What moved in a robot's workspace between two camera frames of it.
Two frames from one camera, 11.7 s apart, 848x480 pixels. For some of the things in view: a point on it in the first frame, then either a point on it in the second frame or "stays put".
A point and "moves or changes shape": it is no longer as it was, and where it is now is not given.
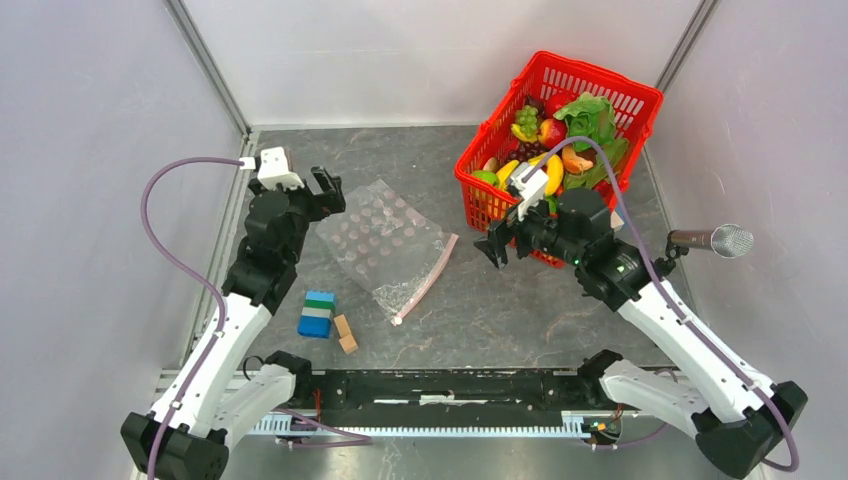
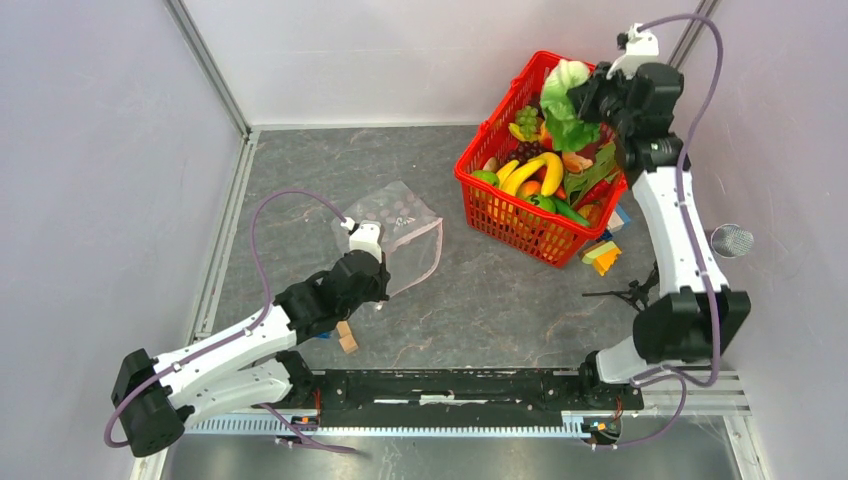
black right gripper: [494, 244] → [584, 97]
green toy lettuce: [589, 116] moves or changes shape
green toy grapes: [526, 118] stays put
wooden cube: [342, 325] stays put
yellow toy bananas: [555, 171] stays put
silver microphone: [727, 240] stays put
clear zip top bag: [385, 244] moves or changes shape
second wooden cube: [348, 344] stays put
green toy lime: [488, 176] stays put
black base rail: [449, 393] stays put
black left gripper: [325, 203] → [380, 292]
